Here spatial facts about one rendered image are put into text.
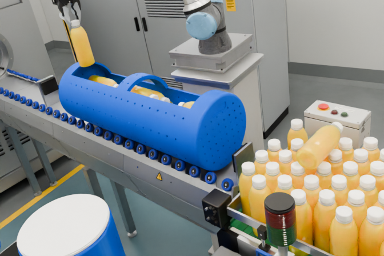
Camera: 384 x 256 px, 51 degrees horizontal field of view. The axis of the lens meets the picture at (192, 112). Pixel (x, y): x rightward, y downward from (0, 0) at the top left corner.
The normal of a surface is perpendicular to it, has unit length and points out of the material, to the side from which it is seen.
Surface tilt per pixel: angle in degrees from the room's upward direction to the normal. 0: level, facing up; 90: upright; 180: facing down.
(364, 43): 90
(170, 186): 71
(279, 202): 0
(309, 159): 90
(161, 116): 55
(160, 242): 0
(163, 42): 90
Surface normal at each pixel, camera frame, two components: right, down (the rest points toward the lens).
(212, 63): -0.57, 0.47
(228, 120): 0.73, 0.21
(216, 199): -0.16, -0.87
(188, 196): -0.68, 0.13
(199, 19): -0.18, 0.60
